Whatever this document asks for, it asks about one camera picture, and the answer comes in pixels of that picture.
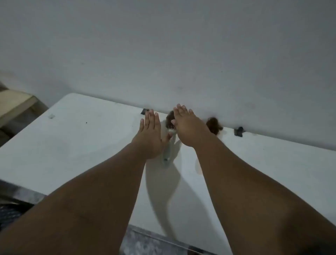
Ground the light wooden furniture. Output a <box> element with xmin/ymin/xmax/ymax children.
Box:
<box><xmin>0</xmin><ymin>89</ymin><xmax>38</xmax><ymax>128</ymax></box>

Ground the white hairbrush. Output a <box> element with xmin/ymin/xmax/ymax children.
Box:
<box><xmin>161</xmin><ymin>119</ymin><xmax>182</xmax><ymax>162</ymax></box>

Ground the person's right forearm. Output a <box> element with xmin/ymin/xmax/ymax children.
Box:
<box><xmin>194</xmin><ymin>133</ymin><xmax>336</xmax><ymax>255</ymax></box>

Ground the person's right hand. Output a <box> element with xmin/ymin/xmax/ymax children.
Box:
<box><xmin>171</xmin><ymin>104</ymin><xmax>213</xmax><ymax>148</ymax></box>

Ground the person's left hand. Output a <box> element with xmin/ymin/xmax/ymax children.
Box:
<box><xmin>131</xmin><ymin>109</ymin><xmax>174</xmax><ymax>160</ymax></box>

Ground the person's left forearm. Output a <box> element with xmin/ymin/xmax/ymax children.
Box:
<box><xmin>0</xmin><ymin>143</ymin><xmax>147</xmax><ymax>255</ymax></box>

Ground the dark patterned mat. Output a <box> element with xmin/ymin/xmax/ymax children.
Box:
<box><xmin>0</xmin><ymin>202</ymin><xmax>35</xmax><ymax>233</ymax></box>

